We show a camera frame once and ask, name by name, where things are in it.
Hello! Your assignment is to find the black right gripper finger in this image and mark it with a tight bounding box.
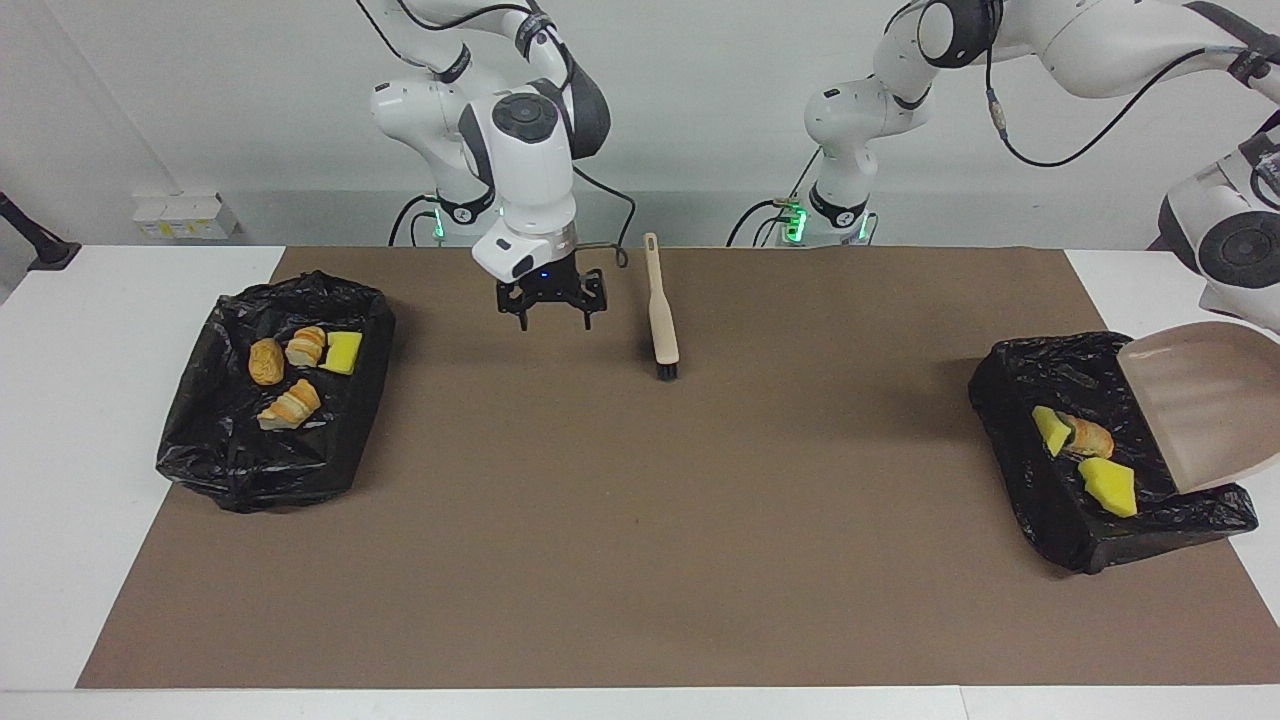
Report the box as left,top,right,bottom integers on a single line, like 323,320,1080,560
496,282,534,334
579,269,610,332

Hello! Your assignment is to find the beige hand brush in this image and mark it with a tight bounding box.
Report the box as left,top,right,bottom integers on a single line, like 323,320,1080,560
643,232,681,382

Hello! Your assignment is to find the green and yellow sponge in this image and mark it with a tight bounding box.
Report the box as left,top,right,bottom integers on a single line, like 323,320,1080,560
320,331,363,376

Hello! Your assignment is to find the orange striped croissant piece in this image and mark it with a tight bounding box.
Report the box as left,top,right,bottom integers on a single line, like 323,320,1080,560
256,378,322,432

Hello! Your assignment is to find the brown round bun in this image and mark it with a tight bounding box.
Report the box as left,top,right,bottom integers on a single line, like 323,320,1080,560
248,338,286,387

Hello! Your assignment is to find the curved yellow sponge piece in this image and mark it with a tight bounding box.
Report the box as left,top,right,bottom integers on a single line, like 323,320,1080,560
1032,405,1073,458

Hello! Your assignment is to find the small torn croissant piece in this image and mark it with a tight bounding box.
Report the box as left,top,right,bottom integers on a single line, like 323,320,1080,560
1062,413,1115,461

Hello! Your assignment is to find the blocky yellow sponge piece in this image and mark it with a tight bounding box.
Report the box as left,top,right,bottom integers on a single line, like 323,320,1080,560
1078,457,1139,519

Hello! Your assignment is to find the beige plastic dustpan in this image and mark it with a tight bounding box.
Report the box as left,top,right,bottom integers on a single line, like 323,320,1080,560
1116,321,1280,496

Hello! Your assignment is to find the crumpled black bag-lined bin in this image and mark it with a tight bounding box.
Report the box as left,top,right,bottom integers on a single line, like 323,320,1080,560
155,270,397,514

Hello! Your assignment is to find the boxy black bag-lined bin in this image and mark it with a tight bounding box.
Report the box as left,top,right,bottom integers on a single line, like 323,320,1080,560
967,331,1260,575

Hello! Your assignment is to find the brown paper table mat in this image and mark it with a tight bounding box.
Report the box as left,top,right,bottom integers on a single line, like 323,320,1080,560
76,246,1280,689

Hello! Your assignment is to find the black stand leg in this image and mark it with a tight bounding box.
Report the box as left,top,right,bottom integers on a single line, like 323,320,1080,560
0,190,83,273

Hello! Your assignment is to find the black right base cable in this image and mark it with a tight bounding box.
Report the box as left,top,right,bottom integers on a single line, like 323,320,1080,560
388,193,446,248

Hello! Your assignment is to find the black base cable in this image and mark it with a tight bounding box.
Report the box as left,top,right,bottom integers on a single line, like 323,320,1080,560
725,160,823,248
388,193,446,248

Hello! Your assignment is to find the black left base cable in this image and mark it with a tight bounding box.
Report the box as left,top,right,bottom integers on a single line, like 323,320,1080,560
725,160,823,248

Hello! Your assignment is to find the white wall power strip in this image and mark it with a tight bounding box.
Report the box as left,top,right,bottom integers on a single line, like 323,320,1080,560
132,193,241,241

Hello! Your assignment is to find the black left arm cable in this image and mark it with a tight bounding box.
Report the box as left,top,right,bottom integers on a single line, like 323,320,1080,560
984,0,1280,169

